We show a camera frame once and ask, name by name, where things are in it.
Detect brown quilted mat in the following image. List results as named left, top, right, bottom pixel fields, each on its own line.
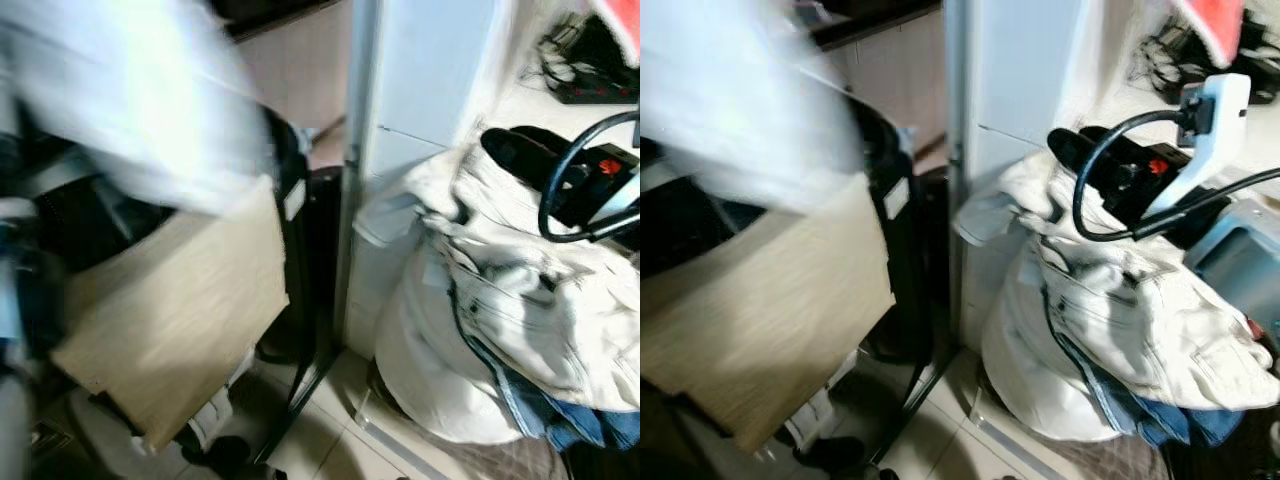
left=1035, top=438, right=1176, bottom=480
left=415, top=435, right=571, bottom=480

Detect white cloth garment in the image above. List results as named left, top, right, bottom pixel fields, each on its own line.
left=0, top=0, right=276, bottom=216
left=640, top=0, right=873, bottom=213

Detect blue jeans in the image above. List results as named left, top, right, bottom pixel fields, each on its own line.
left=448, top=285, right=641, bottom=453
left=1040, top=285, right=1246, bottom=451

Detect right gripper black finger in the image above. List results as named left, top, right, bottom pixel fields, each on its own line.
left=512, top=124, right=583, bottom=163
left=481, top=128, right=563, bottom=187
left=1047, top=128, right=1126, bottom=183
left=1078, top=125, right=1146, bottom=161

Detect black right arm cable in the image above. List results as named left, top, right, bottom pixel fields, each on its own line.
left=1073, top=108, right=1280, bottom=244
left=538, top=110, right=641, bottom=245

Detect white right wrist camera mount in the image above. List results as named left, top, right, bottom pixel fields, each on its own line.
left=1143, top=73, right=1252, bottom=217

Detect white denim jacket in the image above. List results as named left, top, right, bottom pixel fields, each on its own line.
left=353, top=140, right=641, bottom=444
left=953, top=148, right=1280, bottom=444

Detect white cabinet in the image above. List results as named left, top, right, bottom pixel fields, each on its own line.
left=940, top=0, right=1161, bottom=351
left=335, top=0, right=561, bottom=351

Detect tan wooden board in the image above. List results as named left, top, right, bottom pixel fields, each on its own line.
left=50, top=175, right=292, bottom=453
left=640, top=173, right=897, bottom=454

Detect red cloth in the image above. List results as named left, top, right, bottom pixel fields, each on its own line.
left=1172, top=0, right=1248, bottom=69
left=597, top=0, right=641, bottom=67

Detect black power strip with cables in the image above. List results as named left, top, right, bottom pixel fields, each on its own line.
left=1133, top=18, right=1280, bottom=107
left=538, top=14, right=641, bottom=107

